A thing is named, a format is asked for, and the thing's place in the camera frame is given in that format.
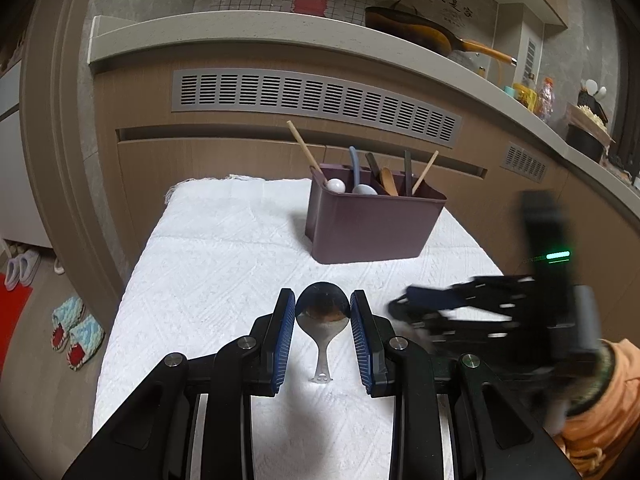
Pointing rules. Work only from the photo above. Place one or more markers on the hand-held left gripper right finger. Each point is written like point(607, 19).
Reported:
point(361, 340)

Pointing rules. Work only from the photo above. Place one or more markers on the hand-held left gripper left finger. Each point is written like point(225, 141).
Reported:
point(282, 340)

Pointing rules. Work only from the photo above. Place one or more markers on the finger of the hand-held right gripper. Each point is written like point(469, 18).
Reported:
point(450, 297)
point(460, 330)

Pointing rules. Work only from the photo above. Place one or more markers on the purple plastic utensil holder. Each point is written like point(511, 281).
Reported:
point(370, 230)

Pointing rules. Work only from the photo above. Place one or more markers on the wooden chopstick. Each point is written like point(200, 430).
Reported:
point(426, 170)
point(302, 146)

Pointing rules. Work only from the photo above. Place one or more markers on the wooden spoon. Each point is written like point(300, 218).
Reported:
point(389, 180)

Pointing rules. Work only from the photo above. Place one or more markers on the white plastic spoon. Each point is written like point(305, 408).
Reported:
point(365, 190)

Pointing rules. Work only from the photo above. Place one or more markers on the metal spoon white ball end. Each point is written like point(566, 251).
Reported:
point(336, 185)

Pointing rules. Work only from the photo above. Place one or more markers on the blue grey spoon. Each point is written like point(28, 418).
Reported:
point(354, 165)

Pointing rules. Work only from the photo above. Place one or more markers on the person's right forearm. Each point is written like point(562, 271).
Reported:
point(610, 410)

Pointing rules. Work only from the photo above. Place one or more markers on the black holder white utensils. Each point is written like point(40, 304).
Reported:
point(590, 100)

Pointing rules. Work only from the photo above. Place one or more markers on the white towel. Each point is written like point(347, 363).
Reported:
point(215, 285)

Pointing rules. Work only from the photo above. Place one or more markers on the small grey vent grille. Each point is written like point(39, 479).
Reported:
point(524, 161)

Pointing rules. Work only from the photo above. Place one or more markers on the black pot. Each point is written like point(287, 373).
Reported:
point(585, 144)

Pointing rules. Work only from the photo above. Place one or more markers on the plastic bottle orange cap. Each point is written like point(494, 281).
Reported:
point(546, 100)

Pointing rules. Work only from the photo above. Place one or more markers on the yellow lid jar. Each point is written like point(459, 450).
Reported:
point(519, 94)

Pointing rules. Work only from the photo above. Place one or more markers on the teal jar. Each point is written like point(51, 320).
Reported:
point(510, 91)

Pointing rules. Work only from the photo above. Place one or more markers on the wooden kitchen cabinet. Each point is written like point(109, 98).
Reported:
point(225, 160)

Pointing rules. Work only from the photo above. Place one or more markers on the blue knit slipper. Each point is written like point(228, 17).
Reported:
point(86, 340)
point(67, 315)

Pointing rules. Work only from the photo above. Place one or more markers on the large grey vent grille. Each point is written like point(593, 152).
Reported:
point(320, 100)

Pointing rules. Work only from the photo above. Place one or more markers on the pale lilac slipper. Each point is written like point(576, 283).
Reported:
point(12, 272)
point(29, 265)

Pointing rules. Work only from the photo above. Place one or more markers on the red floor mat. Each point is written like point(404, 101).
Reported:
point(12, 310)

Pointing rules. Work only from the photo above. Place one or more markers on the beige kitchen countertop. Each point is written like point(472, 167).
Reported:
point(250, 35)

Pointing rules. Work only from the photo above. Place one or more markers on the white shelf cabinet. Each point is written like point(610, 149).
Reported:
point(15, 185)

